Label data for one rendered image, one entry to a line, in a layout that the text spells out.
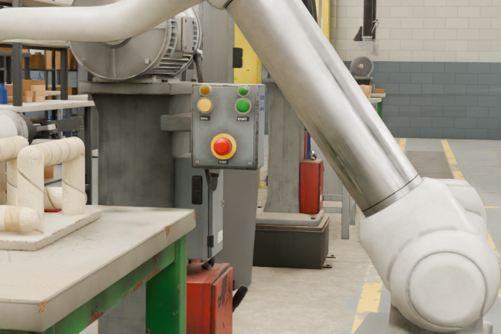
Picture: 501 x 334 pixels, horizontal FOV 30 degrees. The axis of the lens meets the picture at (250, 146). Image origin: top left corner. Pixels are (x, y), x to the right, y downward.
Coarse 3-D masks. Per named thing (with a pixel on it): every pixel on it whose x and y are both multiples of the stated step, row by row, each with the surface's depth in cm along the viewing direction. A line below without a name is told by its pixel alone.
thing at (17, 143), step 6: (6, 138) 129; (12, 138) 130; (18, 138) 132; (24, 138) 133; (0, 144) 124; (6, 144) 126; (12, 144) 128; (18, 144) 130; (24, 144) 132; (0, 150) 123; (6, 150) 125; (12, 150) 127; (18, 150) 130; (0, 156) 124; (6, 156) 126; (12, 156) 128; (0, 162) 126
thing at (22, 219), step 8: (0, 208) 115; (8, 208) 115; (16, 208) 115; (24, 208) 115; (0, 216) 114; (8, 216) 114; (16, 216) 114; (24, 216) 114; (32, 216) 114; (0, 224) 115; (8, 224) 114; (16, 224) 114; (24, 224) 114; (32, 224) 114
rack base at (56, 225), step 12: (48, 216) 131; (60, 216) 131; (72, 216) 131; (84, 216) 131; (96, 216) 136; (48, 228) 121; (60, 228) 121; (72, 228) 125; (0, 240) 112; (12, 240) 112; (24, 240) 112; (36, 240) 112; (48, 240) 116
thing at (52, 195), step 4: (44, 188) 134; (48, 188) 134; (52, 188) 134; (56, 188) 134; (60, 188) 134; (44, 192) 134; (48, 192) 133; (52, 192) 133; (56, 192) 133; (60, 192) 133; (44, 196) 133; (48, 196) 133; (52, 196) 133; (56, 196) 133; (60, 196) 133; (44, 200) 133; (48, 200) 133; (52, 200) 133; (56, 200) 133; (60, 200) 133; (44, 204) 134; (48, 204) 133; (52, 204) 133; (56, 204) 133; (60, 204) 133; (44, 208) 134; (48, 208) 134; (52, 208) 134; (56, 208) 134; (60, 208) 134
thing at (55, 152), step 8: (40, 144) 119; (48, 144) 121; (56, 144) 123; (64, 144) 125; (72, 144) 128; (80, 144) 131; (24, 152) 115; (32, 152) 115; (40, 152) 116; (48, 152) 118; (56, 152) 121; (64, 152) 124; (72, 152) 127; (80, 152) 131; (48, 160) 118; (56, 160) 121; (64, 160) 125
